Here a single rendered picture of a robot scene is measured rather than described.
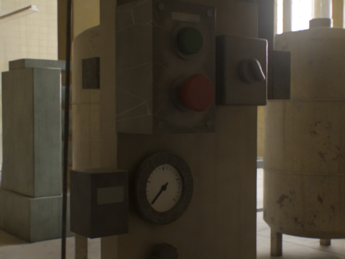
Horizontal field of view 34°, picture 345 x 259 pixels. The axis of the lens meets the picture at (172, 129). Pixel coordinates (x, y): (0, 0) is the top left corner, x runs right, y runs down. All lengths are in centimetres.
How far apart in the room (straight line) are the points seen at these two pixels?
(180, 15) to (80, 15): 759
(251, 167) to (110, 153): 22
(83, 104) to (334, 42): 257
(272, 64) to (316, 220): 474
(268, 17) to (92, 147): 315
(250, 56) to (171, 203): 21
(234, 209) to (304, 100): 473
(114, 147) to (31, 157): 606
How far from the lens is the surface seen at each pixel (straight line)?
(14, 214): 709
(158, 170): 69
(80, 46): 414
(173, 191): 71
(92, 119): 399
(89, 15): 829
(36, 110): 667
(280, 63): 90
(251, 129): 81
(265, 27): 92
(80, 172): 64
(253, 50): 72
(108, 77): 68
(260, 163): 717
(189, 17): 64
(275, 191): 575
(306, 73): 552
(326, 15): 1008
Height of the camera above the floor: 150
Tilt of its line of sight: 2 degrees down
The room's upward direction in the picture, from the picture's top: straight up
